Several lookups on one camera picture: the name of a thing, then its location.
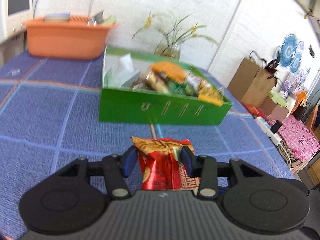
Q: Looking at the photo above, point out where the red snack bag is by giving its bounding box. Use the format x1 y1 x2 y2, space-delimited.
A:
131 137 200 191

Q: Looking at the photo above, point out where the yellow green sticks snack bag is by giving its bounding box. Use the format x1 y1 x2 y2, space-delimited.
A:
197 80 223 107

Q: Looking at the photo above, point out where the white snack packet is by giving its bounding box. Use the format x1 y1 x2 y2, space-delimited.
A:
106 53 140 88

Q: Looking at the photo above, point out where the orange yellow snack packet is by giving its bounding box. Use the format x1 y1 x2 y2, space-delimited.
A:
150 61 186 83

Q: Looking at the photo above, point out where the green peas snack bag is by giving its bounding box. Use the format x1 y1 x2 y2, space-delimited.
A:
167 79 197 96

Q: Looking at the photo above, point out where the green cardboard box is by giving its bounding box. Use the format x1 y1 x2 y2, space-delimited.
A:
99 46 233 125

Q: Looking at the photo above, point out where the small brown cardboard box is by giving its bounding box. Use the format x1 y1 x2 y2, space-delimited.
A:
260 97 289 122

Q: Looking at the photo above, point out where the blue checked tablecloth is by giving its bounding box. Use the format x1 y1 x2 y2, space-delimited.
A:
1 52 292 239

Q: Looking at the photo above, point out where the brown paper bag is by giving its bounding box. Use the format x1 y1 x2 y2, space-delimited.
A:
227 57 277 107

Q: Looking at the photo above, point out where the pink patterned cloth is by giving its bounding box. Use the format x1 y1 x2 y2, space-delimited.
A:
277 115 319 164

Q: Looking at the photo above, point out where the orange plastic basin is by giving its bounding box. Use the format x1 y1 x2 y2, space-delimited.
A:
23 15 118 60

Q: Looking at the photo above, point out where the glass vase with flowers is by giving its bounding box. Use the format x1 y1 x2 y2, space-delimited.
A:
132 12 219 60

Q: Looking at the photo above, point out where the blue paper fan decoration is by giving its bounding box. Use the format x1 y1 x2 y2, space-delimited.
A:
274 34 304 74

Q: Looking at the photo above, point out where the white appliance with screen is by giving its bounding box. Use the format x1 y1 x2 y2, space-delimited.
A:
1 0 34 43

